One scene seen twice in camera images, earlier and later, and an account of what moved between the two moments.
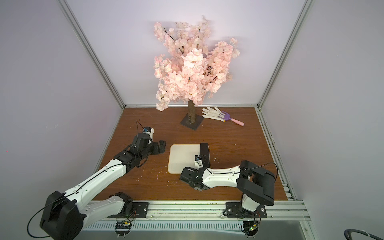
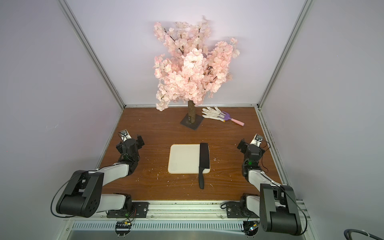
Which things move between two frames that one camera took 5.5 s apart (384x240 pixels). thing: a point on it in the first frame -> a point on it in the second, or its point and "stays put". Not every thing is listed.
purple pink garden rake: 227,117 stays put
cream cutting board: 181,156 stays put
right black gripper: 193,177 -> 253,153
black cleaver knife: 204,154 stays put
